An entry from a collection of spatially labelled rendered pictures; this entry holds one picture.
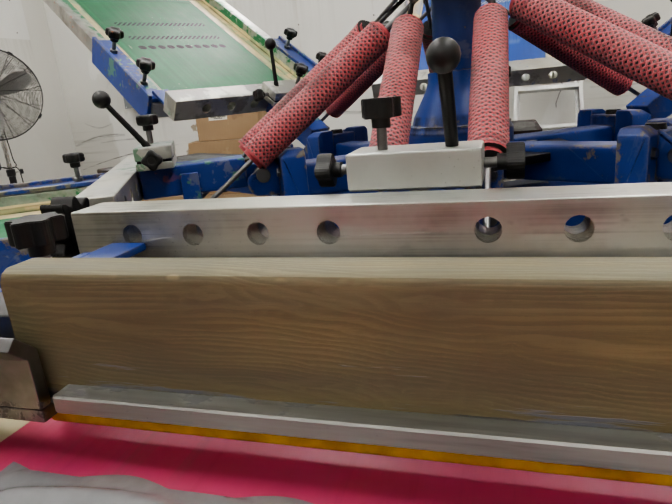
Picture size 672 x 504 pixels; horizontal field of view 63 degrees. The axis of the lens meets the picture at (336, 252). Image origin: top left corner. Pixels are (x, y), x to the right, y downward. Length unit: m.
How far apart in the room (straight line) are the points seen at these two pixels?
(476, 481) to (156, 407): 0.16
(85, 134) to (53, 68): 0.62
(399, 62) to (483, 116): 0.17
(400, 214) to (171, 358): 0.25
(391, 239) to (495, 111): 0.29
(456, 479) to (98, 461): 0.19
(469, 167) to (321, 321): 0.29
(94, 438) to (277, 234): 0.24
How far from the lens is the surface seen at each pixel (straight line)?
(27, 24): 5.71
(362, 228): 0.48
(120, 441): 0.35
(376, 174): 0.52
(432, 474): 0.29
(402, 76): 0.79
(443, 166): 0.51
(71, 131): 5.83
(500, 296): 0.23
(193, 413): 0.28
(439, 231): 0.47
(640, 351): 0.24
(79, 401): 0.32
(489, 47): 0.81
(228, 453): 0.32
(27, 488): 0.33
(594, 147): 0.94
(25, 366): 0.34
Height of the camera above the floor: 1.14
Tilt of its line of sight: 16 degrees down
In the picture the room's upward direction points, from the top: 5 degrees counter-clockwise
